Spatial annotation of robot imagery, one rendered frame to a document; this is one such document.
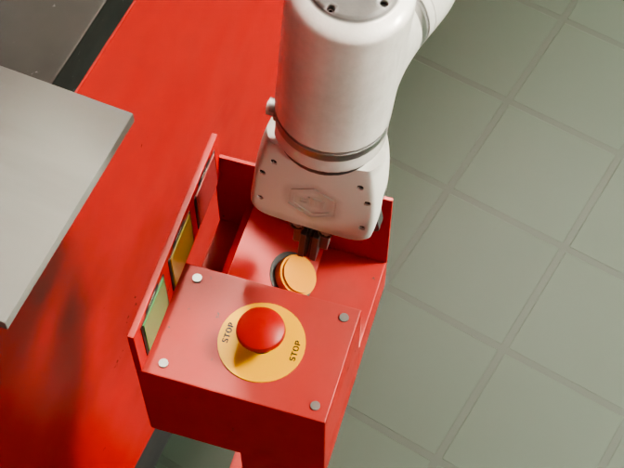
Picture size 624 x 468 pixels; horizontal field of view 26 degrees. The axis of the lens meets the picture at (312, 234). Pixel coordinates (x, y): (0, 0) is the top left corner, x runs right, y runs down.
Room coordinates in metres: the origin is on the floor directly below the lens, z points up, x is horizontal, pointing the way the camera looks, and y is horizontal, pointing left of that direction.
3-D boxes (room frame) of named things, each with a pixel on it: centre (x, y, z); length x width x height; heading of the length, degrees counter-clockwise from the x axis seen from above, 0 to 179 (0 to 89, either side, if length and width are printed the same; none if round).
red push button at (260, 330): (0.49, 0.04, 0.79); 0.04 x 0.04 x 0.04
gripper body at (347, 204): (0.57, -0.01, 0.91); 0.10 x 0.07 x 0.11; 73
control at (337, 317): (0.54, 0.04, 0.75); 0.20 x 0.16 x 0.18; 163
